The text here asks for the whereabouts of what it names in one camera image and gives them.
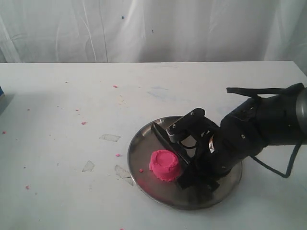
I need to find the white backdrop sheet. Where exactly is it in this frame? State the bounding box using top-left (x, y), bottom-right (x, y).
top-left (0, 0), bottom-right (307, 65)

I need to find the round steel plate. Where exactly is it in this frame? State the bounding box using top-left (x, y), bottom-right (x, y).
top-left (128, 123), bottom-right (242, 210)

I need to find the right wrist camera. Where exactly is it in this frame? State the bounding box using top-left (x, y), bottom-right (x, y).
top-left (166, 108), bottom-right (206, 143)

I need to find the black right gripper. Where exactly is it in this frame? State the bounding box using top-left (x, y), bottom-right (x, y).
top-left (177, 97), bottom-right (271, 192)

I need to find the pink putty lump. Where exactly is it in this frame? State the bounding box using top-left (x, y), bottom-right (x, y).
top-left (149, 149), bottom-right (181, 182)

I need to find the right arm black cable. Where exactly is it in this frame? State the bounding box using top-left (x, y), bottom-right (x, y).
top-left (249, 141), bottom-right (303, 179)

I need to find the black knife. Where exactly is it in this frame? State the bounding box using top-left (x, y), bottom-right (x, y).
top-left (151, 122), bottom-right (191, 165)

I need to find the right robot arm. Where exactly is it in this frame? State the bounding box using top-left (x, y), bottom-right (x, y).
top-left (177, 83), bottom-right (307, 190)

